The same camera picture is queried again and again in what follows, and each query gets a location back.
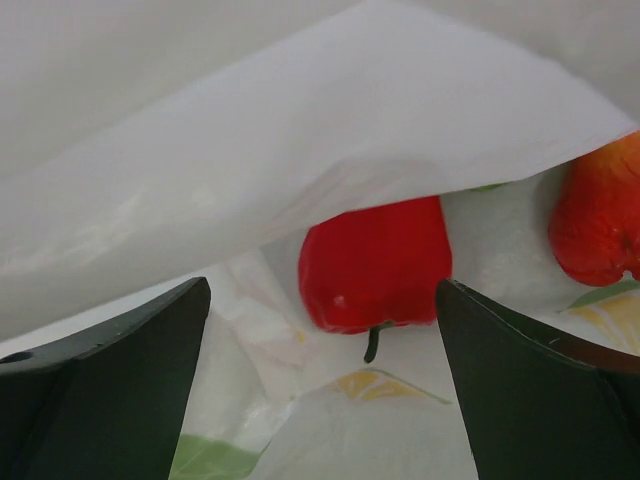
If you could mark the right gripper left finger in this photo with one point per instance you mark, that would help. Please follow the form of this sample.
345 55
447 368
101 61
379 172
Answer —
107 402

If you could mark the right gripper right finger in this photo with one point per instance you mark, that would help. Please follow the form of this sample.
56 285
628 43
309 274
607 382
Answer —
537 402

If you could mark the fake red fruit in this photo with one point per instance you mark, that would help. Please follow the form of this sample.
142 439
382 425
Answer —
368 270

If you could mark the fake red wax apple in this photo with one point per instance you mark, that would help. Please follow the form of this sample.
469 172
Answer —
594 226

